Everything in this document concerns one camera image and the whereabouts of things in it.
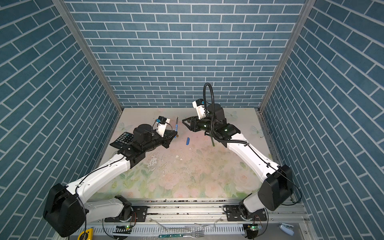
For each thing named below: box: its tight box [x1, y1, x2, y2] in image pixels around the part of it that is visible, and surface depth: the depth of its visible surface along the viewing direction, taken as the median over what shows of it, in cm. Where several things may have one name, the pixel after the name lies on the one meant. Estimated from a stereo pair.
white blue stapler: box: [279, 221, 295, 236], surface depth 71 cm
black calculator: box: [109, 132, 134, 150], surface depth 101 cm
